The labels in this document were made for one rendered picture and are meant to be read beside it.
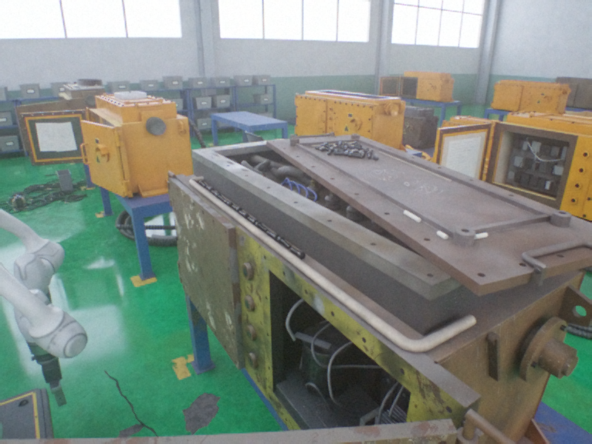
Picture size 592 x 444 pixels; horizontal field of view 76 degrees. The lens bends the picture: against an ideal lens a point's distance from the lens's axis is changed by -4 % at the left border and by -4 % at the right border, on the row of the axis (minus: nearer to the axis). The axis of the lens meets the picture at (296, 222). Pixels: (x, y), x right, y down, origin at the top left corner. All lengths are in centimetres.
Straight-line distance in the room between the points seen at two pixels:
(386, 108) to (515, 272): 410
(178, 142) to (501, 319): 309
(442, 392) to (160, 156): 316
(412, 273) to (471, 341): 17
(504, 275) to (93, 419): 213
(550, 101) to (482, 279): 925
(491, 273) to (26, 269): 146
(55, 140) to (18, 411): 331
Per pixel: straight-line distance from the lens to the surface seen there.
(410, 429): 64
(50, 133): 493
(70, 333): 127
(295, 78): 1196
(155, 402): 242
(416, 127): 817
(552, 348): 104
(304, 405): 127
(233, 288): 132
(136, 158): 351
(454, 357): 79
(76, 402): 258
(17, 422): 213
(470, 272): 75
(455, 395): 70
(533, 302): 98
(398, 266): 78
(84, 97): 634
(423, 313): 77
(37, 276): 167
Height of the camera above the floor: 171
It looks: 23 degrees down
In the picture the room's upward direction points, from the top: straight up
